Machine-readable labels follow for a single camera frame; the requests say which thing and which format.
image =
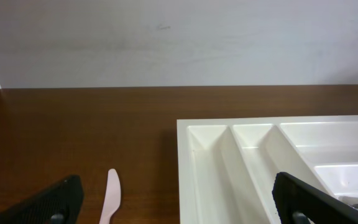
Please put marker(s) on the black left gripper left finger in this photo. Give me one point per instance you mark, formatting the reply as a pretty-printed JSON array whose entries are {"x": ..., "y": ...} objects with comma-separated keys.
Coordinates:
[{"x": 59, "y": 203}]

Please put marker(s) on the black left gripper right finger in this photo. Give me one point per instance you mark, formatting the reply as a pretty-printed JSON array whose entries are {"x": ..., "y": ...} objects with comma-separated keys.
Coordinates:
[{"x": 298, "y": 202}]

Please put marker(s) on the pink plastic knife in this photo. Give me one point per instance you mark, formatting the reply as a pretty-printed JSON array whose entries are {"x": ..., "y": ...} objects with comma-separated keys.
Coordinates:
[{"x": 112, "y": 199}]

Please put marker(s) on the white cutlery tray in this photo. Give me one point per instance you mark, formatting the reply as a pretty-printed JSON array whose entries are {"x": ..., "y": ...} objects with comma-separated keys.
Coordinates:
[{"x": 227, "y": 167}]

